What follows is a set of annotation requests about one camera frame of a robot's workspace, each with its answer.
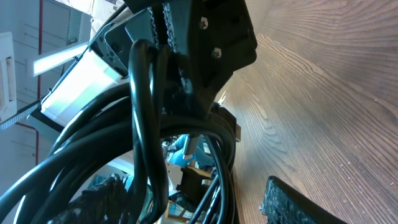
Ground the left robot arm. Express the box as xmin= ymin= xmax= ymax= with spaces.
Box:
xmin=41 ymin=0 xmax=257 ymax=131

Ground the black USB cable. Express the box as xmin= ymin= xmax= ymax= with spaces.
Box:
xmin=0 ymin=39 xmax=242 ymax=224

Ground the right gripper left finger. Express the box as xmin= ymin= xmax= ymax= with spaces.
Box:
xmin=46 ymin=174 xmax=146 ymax=223

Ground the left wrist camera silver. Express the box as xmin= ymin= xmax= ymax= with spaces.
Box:
xmin=90 ymin=9 xmax=155 ymax=77

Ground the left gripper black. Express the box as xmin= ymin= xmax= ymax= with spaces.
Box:
xmin=126 ymin=0 xmax=257 ymax=118

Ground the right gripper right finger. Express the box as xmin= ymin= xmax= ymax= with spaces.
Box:
xmin=259 ymin=175 xmax=344 ymax=224

